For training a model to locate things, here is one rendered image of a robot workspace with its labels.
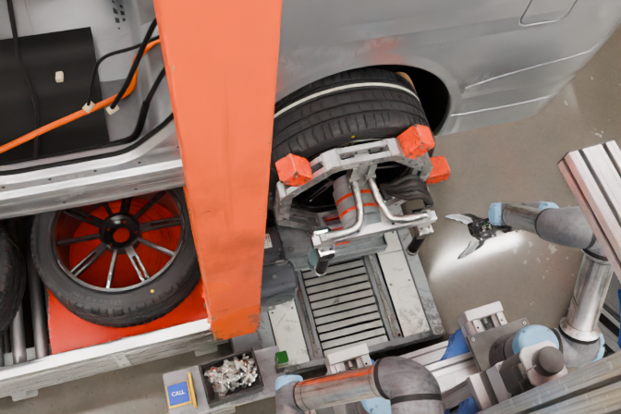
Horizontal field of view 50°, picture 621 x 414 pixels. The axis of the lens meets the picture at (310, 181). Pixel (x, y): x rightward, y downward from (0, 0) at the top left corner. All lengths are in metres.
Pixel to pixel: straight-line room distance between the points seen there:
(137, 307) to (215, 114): 1.59
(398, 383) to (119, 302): 1.31
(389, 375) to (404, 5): 0.96
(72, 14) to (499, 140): 2.17
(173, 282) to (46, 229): 0.53
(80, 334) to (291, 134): 1.22
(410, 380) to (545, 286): 1.91
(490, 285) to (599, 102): 1.30
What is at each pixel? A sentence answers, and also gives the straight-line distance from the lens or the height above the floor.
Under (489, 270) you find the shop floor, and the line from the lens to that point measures 3.32.
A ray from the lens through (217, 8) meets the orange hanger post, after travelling 0.88.
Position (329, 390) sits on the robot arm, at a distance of 1.72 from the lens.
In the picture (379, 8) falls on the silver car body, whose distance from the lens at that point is 1.86.
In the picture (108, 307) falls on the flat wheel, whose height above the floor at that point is 0.50.
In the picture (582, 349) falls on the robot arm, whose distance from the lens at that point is 2.18.
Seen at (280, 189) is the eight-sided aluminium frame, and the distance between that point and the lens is 2.21.
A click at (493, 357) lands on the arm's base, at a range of 2.28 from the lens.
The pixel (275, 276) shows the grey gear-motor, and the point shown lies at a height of 0.41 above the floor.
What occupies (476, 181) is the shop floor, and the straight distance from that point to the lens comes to 3.50.
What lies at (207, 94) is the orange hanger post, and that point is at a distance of 1.03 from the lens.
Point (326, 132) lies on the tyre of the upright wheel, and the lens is 2.10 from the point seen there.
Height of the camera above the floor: 2.95
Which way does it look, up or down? 63 degrees down
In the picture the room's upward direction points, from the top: 11 degrees clockwise
